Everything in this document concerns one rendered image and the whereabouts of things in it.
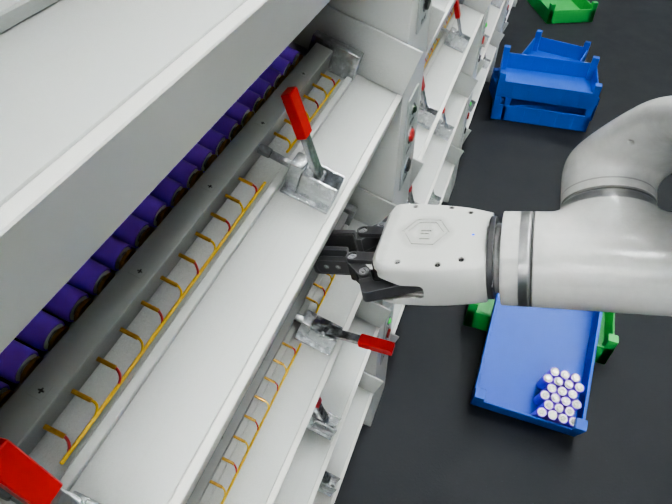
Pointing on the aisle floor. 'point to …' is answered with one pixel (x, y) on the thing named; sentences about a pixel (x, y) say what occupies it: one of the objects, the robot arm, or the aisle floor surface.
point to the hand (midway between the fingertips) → (336, 252)
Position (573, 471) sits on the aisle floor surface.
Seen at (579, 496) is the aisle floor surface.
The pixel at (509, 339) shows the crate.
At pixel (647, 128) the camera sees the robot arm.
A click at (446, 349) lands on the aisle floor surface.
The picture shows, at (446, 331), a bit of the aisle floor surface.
